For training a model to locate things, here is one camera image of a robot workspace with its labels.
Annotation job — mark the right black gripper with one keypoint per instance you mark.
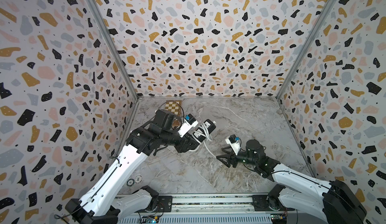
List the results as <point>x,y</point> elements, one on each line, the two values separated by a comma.
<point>228,157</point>

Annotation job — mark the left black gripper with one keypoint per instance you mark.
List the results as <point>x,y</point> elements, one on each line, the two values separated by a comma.
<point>185,145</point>

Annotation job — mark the black power strip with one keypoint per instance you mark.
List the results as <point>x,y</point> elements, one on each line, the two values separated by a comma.
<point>203,132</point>

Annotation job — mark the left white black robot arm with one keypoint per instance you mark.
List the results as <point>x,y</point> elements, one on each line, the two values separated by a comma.
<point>100,206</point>

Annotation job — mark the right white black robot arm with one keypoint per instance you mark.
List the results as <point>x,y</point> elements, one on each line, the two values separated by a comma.
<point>330,201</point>

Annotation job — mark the wooden chessboard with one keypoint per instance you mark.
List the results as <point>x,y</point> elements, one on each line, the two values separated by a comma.
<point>175,107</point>

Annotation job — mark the round white sticker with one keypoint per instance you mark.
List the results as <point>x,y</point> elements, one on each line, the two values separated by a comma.
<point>138,179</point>

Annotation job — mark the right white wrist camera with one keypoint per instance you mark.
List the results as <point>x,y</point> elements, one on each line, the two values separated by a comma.
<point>234,142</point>

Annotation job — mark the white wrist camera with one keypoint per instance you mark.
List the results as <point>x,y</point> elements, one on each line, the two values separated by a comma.
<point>234,142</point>
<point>189,123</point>

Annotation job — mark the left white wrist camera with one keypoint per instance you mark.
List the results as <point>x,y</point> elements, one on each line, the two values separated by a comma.
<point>189,123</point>

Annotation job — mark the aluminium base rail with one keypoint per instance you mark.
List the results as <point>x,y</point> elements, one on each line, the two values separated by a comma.
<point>231,208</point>

